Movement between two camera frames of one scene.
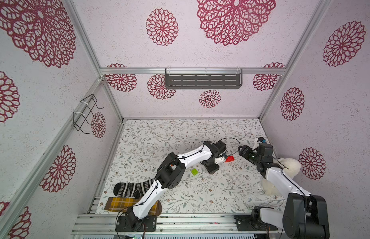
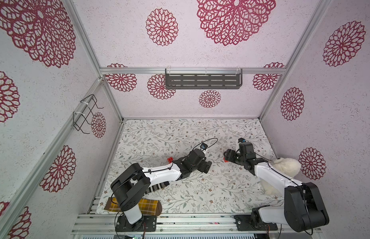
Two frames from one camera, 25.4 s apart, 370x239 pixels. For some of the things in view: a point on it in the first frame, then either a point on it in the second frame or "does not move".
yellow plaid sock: [121, 204] does not move
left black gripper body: [211, 166] to [202, 167]
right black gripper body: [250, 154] to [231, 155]
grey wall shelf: [200, 78] does not move
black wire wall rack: [79, 118] does not move
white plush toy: [292, 169] does not move
